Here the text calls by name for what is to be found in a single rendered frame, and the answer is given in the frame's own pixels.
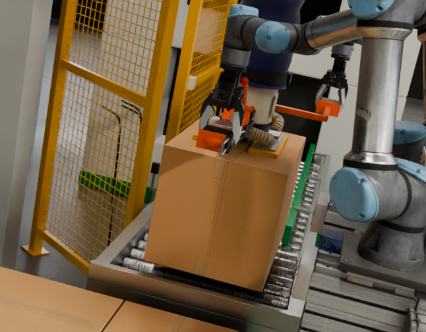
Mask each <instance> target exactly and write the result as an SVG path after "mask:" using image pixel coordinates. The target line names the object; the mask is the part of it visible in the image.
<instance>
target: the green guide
mask: <svg viewBox="0 0 426 332"><path fill-rule="evenodd" d="M314 150H315V144H311V145H310V148H309V151H308V154H307V158H306V160H305V164H304V167H303V170H302V173H301V177H300V179H299V183H298V185H297V190H296V192H295V196H294V199H293V202H292V205H291V209H290V211H289V215H288V218H287V222H286V227H285V230H284V234H283V237H282V242H281V244H285V245H288V244H289V240H290V236H291V232H292V230H293V225H294V223H295V218H296V215H297V211H298V210H300V211H305V212H308V213H313V216H312V219H311V223H312V222H313V217H314V211H313V210H310V209H305V208H302V207H299V204H300V201H301V197H302V194H303V190H304V187H305V183H306V180H307V179H313V180H317V181H320V182H321V179H318V178H315V177H310V176H308V172H309V168H310V166H311V161H312V158H313V154H315V155H320V156H323V157H325V158H324V162H325V159H326V155H324V154H321V153H315V152H314ZM323 164H324V163H323ZM320 182H319V187H320ZM319 187H318V190H319Z"/></svg>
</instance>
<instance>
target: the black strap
mask: <svg viewBox="0 0 426 332"><path fill-rule="evenodd" d="M243 77H246V78H248V80H249V81H252V82H258V83H262V84H271V85H286V84H290V82H291V78H292V73H290V72H289V71H287V72H285V73H279V72H267V71H263V70H256V69H250V68H246V72H242V73H241V78H243Z"/></svg>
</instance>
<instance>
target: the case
mask: <svg viewBox="0 0 426 332"><path fill-rule="evenodd" d="M199 121H200V119H199V120H197V121H196V122H194V123H193V124H192V125H191V126H189V127H188V128H186V129H185V130H184V131H183V132H181V133H180V134H178V135H177V136H176V137H175V138H173V139H172V140H170V141H169V142H168V143H167V144H165V145H164V151H163V155H162V162H161V166H160V173H159V177H158V184H157V188H156V195H155V199H154V206H153V210H152V216H151V221H150V228H149V232H148V239H147V243H146V250H145V254H144V261H148V262H152V263H156V264H159V265H163V266H166V267H170V268H174V269H178V270H181V271H186V272H188V273H193V274H195V275H200V276H203V277H207V278H211V279H215V280H218V281H222V282H225V283H229V284H232V285H237V286H240V287H244V288H247V289H251V290H254V291H259V292H262V290H263V287H264V284H265V282H266V279H267V277H268V274H269V271H270V268H271V266H272V263H273V261H274V258H275V255H276V253H277V250H278V247H279V245H280V242H281V239H282V237H283V234H284V230H285V227H286V222H287V218H288V213H289V208H290V205H291V199H292V196H293V191H294V188H295V183H296V179H297V174H298V171H299V166H300V163H301V157H302V154H303V148H304V145H305V141H306V137H304V136H298V135H295V134H290V133H287V132H282V131H281V133H284V134H288V135H289V136H288V140H287V142H286V144H285V146H284V148H283V149H282V151H281V153H280V155H279V157H278V159H272V158H269V157H263V156H260V155H255V154H251V153H248V149H249V148H250V146H251V144H252V143H253V142H254V140H253V139H248V140H247V142H246V141H243V140H239V141H238V143H237V144H236V145H234V143H233V144H232V145H231V146H233V149H232V150H231V151H230V152H229V153H228V154H227V153H224V154H223V156H222V157H220V156H219V154H220V153H218V152H213V151H210V150H206V149H202V148H197V147H196V144H197V140H193V134H194V133H196V132H197V131H198V125H199Z"/></svg>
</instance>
